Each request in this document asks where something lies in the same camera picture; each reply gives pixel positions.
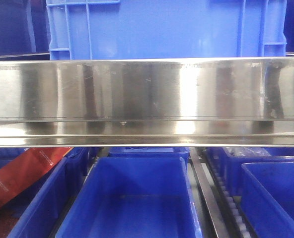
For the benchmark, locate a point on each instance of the blue bin centre rear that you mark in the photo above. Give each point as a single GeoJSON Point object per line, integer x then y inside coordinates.
{"type": "Point", "coordinates": [150, 153]}

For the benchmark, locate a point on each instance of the blue bin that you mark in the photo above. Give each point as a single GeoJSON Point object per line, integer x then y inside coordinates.
{"type": "Point", "coordinates": [228, 160]}
{"type": "Point", "coordinates": [268, 198]}
{"type": "Point", "coordinates": [35, 212]}
{"type": "Point", "coordinates": [150, 153]}
{"type": "Point", "coordinates": [134, 198]}

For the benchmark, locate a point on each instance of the blue bin centre front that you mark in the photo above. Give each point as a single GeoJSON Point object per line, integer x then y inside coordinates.
{"type": "Point", "coordinates": [134, 198]}

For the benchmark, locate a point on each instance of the blue bin right rear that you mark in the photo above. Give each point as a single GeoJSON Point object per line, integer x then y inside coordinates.
{"type": "Point", "coordinates": [228, 160]}

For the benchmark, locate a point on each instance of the large blue crate upper shelf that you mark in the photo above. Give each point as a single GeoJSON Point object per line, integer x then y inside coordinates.
{"type": "Point", "coordinates": [164, 29]}

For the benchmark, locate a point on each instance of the blue bin left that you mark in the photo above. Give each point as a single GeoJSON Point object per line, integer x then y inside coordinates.
{"type": "Point", "coordinates": [35, 212]}

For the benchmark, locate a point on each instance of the blue bin right front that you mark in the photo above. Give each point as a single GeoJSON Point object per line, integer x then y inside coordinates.
{"type": "Point", "coordinates": [268, 198]}

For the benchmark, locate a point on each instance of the red flat package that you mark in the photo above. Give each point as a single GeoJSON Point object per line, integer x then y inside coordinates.
{"type": "Point", "coordinates": [26, 169]}

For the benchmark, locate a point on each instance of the dark blue crate upper left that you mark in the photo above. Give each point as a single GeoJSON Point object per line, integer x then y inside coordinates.
{"type": "Point", "coordinates": [24, 27]}

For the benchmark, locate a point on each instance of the stainless steel shelf rail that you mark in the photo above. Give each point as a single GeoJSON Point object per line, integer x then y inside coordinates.
{"type": "Point", "coordinates": [197, 102]}

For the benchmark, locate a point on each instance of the black roller track rail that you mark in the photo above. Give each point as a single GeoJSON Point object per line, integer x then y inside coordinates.
{"type": "Point", "coordinates": [218, 213]}

